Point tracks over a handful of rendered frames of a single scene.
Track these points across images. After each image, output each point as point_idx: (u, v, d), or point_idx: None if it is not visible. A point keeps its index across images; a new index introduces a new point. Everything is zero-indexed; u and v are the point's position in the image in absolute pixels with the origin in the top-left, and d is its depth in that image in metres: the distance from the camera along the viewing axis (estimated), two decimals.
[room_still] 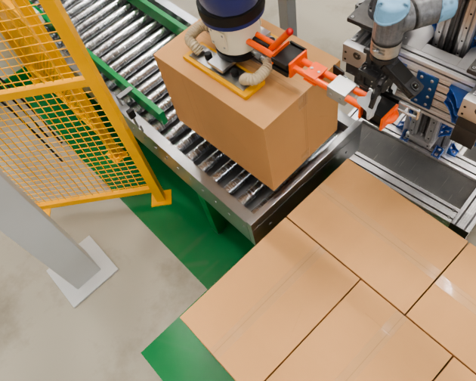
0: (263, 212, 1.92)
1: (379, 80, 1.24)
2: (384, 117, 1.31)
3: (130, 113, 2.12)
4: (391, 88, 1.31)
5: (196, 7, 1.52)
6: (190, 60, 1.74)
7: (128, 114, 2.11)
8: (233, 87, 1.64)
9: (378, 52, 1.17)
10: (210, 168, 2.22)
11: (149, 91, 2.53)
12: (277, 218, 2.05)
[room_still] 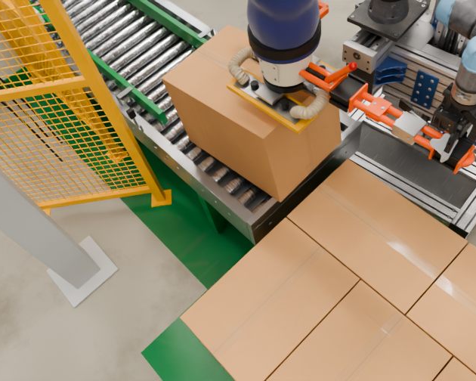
0: (263, 212, 1.92)
1: (459, 124, 1.15)
2: (461, 161, 1.22)
3: (130, 113, 2.12)
4: (467, 130, 1.21)
5: (248, 37, 1.42)
6: (235, 89, 1.65)
7: (128, 114, 2.11)
8: (284, 120, 1.54)
9: (463, 97, 1.07)
10: (210, 168, 2.22)
11: (149, 91, 2.53)
12: (277, 218, 2.05)
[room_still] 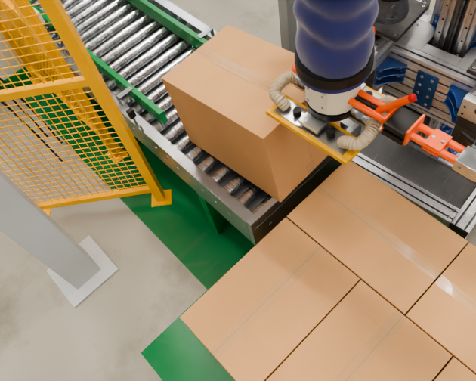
0: (263, 212, 1.92)
1: None
2: None
3: (130, 113, 2.12)
4: None
5: (296, 65, 1.34)
6: (276, 116, 1.56)
7: (128, 114, 2.11)
8: (330, 150, 1.46)
9: None
10: (210, 168, 2.22)
11: (149, 91, 2.53)
12: (277, 218, 2.05)
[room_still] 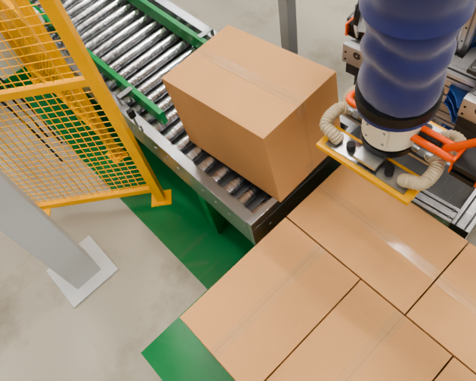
0: (263, 212, 1.92)
1: None
2: None
3: (130, 113, 2.12)
4: None
5: (358, 101, 1.24)
6: (327, 150, 1.47)
7: (128, 114, 2.11)
8: (390, 189, 1.36)
9: None
10: (210, 168, 2.22)
11: (149, 91, 2.53)
12: (277, 218, 2.05)
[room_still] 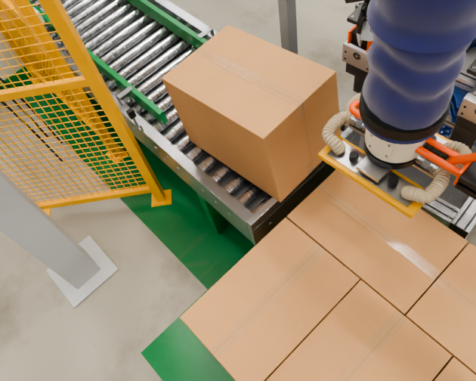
0: (263, 212, 1.92)
1: None
2: None
3: (130, 113, 2.12)
4: None
5: (363, 112, 1.22)
6: (329, 159, 1.44)
7: (128, 114, 2.11)
8: (394, 201, 1.34)
9: None
10: (210, 168, 2.22)
11: (149, 91, 2.53)
12: (277, 218, 2.05)
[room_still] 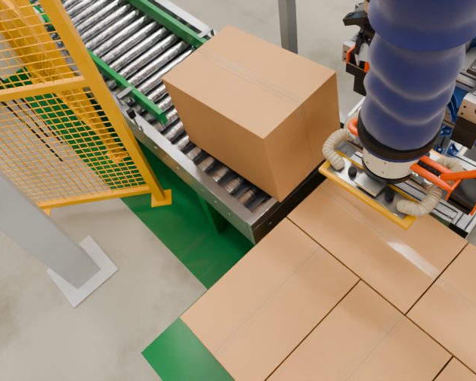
0: (263, 212, 1.92)
1: None
2: None
3: (130, 113, 2.12)
4: None
5: (360, 132, 1.30)
6: (329, 175, 1.52)
7: (128, 114, 2.11)
8: (390, 214, 1.42)
9: None
10: (210, 168, 2.22)
11: (149, 91, 2.53)
12: (277, 218, 2.05)
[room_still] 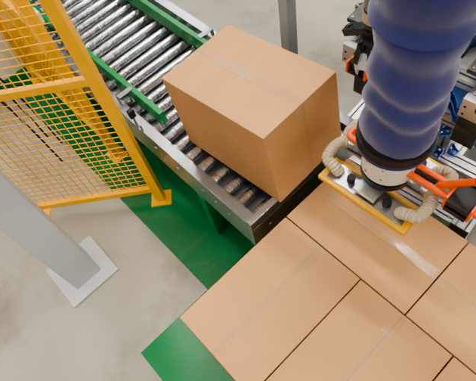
0: (263, 212, 1.92)
1: None
2: None
3: (130, 113, 2.12)
4: None
5: (359, 141, 1.34)
6: (329, 181, 1.56)
7: (128, 114, 2.11)
8: (387, 221, 1.46)
9: None
10: (210, 168, 2.22)
11: (149, 91, 2.53)
12: (277, 218, 2.05)
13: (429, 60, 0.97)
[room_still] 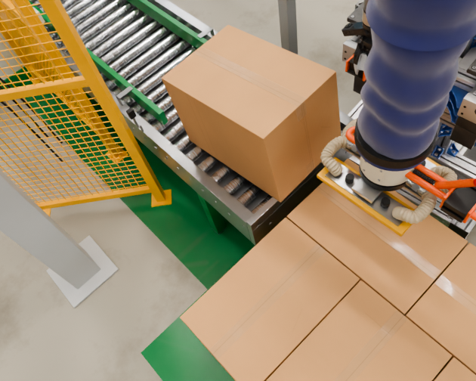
0: (263, 212, 1.92)
1: None
2: None
3: (130, 113, 2.12)
4: None
5: (357, 141, 1.34)
6: (327, 181, 1.56)
7: (128, 114, 2.11)
8: (385, 221, 1.46)
9: None
10: (210, 168, 2.22)
11: (149, 91, 2.53)
12: (277, 218, 2.05)
13: (428, 60, 0.97)
